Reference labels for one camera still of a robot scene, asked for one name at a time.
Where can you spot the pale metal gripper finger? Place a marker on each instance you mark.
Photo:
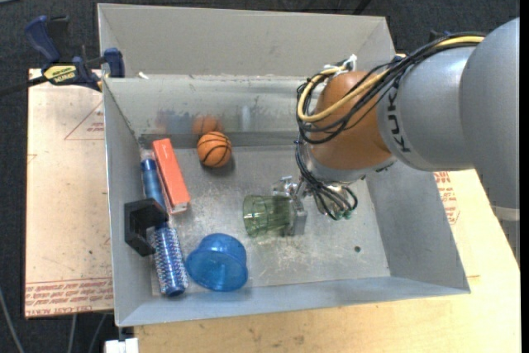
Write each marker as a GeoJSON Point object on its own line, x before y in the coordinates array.
{"type": "Point", "coordinates": [285, 186]}
{"type": "Point", "coordinates": [299, 219]}

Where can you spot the clear green glass cup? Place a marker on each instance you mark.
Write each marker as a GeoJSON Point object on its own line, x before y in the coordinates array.
{"type": "Point", "coordinates": [264, 216]}

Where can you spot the grey metal bin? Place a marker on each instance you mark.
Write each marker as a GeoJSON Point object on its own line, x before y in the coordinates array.
{"type": "Point", "coordinates": [289, 260]}

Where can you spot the small orange basketball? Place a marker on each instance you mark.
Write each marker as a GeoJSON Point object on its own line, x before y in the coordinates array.
{"type": "Point", "coordinates": [214, 149]}

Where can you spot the clear blue plastic cup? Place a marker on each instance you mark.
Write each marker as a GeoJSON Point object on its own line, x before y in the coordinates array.
{"type": "Point", "coordinates": [217, 263]}

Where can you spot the orange flat box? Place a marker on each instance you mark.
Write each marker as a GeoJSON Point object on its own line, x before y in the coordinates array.
{"type": "Point", "coordinates": [171, 175]}

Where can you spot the blue round hairbrush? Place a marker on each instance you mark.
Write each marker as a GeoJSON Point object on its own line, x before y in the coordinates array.
{"type": "Point", "coordinates": [169, 260]}

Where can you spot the black angular plastic block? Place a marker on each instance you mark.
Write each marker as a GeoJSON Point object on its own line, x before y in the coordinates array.
{"type": "Point", "coordinates": [142, 221]}

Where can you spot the brown cardboard board, red print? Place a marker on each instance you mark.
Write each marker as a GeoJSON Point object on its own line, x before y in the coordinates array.
{"type": "Point", "coordinates": [66, 194]}

